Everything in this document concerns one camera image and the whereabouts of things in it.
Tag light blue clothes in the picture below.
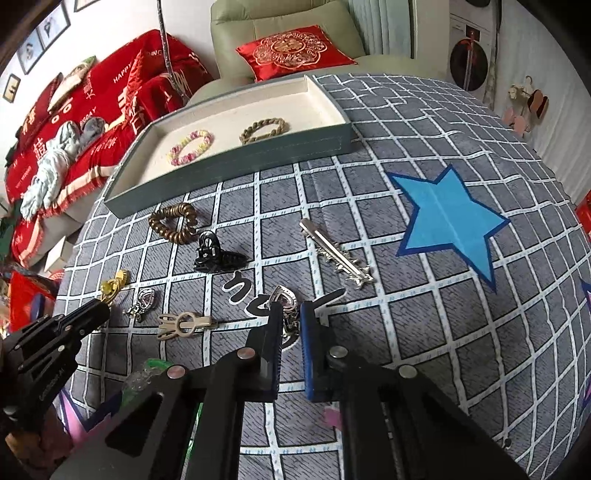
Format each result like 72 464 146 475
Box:
20 117 106 221

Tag washing machine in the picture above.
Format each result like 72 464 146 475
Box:
447 1 501 109

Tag cream jewelry tray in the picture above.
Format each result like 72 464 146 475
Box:
103 75 353 218

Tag grey checked tablecloth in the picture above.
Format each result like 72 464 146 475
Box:
56 74 590 479

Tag white curtain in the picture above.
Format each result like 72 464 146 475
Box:
346 0 414 58

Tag red embroidered cushion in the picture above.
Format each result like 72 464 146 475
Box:
235 25 356 82

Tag yellow flower hair tie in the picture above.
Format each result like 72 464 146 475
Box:
99 269 132 306

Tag clear chain hair clip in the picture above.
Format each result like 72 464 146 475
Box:
124 288 156 323

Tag red blanket sofa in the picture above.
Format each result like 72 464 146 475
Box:
5 30 213 267

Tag pink crystal hair clip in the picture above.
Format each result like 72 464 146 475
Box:
270 285 300 349

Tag pastel beaded bracelet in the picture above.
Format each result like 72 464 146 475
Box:
169 129 216 167

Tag black claw hair clip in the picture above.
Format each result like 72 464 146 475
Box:
193 230 249 274

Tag braided tan bracelet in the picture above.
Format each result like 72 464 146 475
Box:
239 116 292 146

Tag silver hair clip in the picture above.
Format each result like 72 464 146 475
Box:
300 218 375 290

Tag brown spiral hair tie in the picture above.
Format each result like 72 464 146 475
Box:
147 202 199 246

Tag beige rabbit hair clip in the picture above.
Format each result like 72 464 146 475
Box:
156 312 216 341

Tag white small stool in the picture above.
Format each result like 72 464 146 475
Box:
44 237 74 274

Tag green leather armchair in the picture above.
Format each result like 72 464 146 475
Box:
190 1 450 104

